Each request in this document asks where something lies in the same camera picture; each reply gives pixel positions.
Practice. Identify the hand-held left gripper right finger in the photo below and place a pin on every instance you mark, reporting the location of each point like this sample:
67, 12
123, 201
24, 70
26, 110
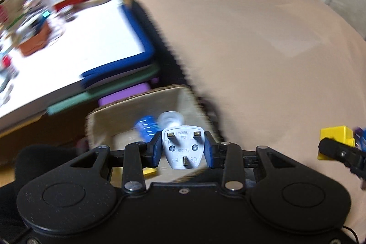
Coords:
210, 152

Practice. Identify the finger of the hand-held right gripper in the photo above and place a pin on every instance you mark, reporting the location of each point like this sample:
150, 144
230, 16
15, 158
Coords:
360, 139
340, 152

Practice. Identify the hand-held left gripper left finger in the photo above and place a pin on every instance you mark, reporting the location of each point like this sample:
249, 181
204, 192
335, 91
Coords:
155, 151

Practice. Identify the yellow toy block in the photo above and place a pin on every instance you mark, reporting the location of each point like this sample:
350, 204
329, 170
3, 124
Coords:
337, 132

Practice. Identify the blue can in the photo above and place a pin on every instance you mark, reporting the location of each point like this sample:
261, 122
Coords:
147, 125

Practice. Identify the white plug adapter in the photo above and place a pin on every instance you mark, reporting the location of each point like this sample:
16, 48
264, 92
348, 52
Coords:
183, 146

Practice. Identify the woven basket with floral lining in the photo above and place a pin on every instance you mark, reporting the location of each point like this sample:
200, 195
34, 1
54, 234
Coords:
125, 118

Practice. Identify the small yellow piece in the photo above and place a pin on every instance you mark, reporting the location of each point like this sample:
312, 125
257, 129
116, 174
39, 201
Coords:
149, 172

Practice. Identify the clear plastic cap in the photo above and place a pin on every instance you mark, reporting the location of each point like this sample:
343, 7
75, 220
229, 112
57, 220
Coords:
171, 119

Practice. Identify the purple foam mat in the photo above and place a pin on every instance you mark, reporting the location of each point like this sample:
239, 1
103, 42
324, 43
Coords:
123, 95

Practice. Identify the black leather seat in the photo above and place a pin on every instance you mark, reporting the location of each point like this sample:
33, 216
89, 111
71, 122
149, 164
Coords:
168, 66

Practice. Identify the green foam mat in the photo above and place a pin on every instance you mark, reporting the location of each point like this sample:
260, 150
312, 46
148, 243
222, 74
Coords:
85, 99

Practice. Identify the blue foam mat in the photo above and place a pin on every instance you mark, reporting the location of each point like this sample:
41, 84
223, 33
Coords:
145, 52

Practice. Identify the beige cloth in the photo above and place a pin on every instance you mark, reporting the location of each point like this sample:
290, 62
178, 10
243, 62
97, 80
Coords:
257, 61

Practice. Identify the person's leg in black trousers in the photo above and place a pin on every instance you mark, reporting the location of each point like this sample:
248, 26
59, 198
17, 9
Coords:
43, 164

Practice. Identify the orange leather organizer box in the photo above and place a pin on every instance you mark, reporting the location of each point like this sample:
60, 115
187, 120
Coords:
34, 42

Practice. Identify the red-capped white bottle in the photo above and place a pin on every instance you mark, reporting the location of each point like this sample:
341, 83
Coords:
7, 62

